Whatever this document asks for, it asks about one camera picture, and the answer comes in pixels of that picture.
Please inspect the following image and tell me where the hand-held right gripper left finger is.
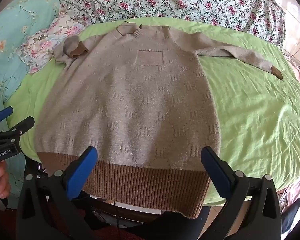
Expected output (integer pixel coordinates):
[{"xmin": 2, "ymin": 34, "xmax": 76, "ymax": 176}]
[{"xmin": 16, "ymin": 146, "xmax": 98, "ymax": 240}]

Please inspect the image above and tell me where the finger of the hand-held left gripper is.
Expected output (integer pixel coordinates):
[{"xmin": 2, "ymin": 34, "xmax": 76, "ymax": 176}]
[
  {"xmin": 5, "ymin": 116, "xmax": 35, "ymax": 140},
  {"xmin": 0, "ymin": 106, "xmax": 14, "ymax": 133}
]

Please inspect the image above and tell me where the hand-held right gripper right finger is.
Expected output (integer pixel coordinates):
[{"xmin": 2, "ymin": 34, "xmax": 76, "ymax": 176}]
[{"xmin": 201, "ymin": 146, "xmax": 282, "ymax": 240}]

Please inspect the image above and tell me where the beige knit sweater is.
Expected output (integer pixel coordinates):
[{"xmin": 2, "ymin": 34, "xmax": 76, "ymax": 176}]
[{"xmin": 34, "ymin": 22, "xmax": 283, "ymax": 219}]

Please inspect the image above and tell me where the person's left hand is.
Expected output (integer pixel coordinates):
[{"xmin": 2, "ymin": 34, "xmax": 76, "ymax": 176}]
[{"xmin": 0, "ymin": 160, "xmax": 12, "ymax": 208}]

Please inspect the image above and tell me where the green bed sheet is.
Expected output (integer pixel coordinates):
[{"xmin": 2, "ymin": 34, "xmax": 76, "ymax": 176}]
[{"xmin": 5, "ymin": 17, "xmax": 300, "ymax": 207}]

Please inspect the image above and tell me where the pastel floral pillow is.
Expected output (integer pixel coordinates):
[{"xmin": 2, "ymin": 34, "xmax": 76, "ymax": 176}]
[{"xmin": 16, "ymin": 11, "xmax": 87, "ymax": 74}]

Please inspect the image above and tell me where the teal floral blanket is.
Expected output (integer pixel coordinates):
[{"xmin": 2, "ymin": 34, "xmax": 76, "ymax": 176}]
[{"xmin": 0, "ymin": 0, "xmax": 70, "ymax": 209}]

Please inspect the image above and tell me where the rose floral quilt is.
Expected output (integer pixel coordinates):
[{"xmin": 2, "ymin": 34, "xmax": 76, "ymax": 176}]
[{"xmin": 59, "ymin": 0, "xmax": 287, "ymax": 53}]

